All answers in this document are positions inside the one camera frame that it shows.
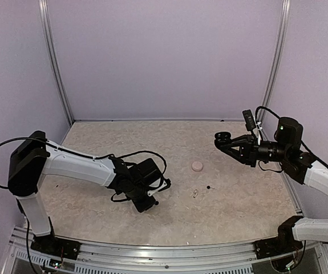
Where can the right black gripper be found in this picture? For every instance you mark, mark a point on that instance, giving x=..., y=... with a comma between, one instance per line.
x=249, y=153

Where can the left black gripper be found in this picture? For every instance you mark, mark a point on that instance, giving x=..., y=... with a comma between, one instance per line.
x=142, y=208

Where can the right aluminium frame post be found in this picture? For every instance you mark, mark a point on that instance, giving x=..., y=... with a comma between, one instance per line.
x=280, y=42

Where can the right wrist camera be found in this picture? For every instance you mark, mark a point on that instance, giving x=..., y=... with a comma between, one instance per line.
x=252, y=125

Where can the black earbud charging case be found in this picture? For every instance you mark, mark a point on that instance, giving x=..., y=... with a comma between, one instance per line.
x=223, y=137

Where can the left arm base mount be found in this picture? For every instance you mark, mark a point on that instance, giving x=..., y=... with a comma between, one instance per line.
x=62, y=248

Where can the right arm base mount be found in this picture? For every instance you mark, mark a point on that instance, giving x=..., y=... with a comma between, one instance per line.
x=275, y=246

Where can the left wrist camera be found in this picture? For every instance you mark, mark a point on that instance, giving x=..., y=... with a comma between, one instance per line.
x=164, y=184

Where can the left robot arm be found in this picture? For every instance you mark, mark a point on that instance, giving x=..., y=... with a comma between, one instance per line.
x=37, y=157

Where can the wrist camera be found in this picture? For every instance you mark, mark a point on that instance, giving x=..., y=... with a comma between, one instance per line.
x=252, y=125
x=164, y=184

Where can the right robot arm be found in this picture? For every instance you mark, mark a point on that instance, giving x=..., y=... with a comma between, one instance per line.
x=303, y=167

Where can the left aluminium frame post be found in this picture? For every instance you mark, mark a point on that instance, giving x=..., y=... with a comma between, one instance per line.
x=48, y=36

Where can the aluminium frame post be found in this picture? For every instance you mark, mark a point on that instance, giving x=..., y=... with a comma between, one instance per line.
x=280, y=42
x=48, y=36

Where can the front aluminium rail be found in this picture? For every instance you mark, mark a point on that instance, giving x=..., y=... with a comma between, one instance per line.
x=95, y=257

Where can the pink round case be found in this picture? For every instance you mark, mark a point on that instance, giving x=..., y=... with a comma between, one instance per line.
x=197, y=166

